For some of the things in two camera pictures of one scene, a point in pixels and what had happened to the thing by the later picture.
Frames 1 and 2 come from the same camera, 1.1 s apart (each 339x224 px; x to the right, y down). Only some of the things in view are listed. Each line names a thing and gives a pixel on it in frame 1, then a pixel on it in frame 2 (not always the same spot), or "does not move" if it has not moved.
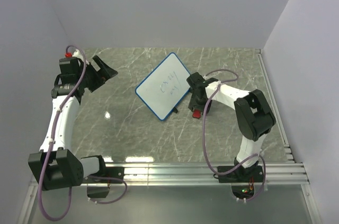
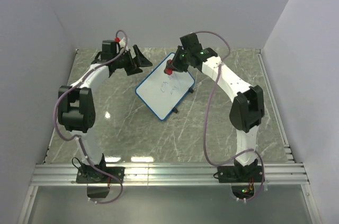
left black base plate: x=117 y=172 does not move
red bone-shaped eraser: x=196 y=113 → x=168 y=69
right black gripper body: x=195 y=102 → x=180 y=62
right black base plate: x=243 y=174 does not move
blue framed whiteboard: x=166 y=87 does not move
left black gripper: x=105 y=72 → x=140 y=59
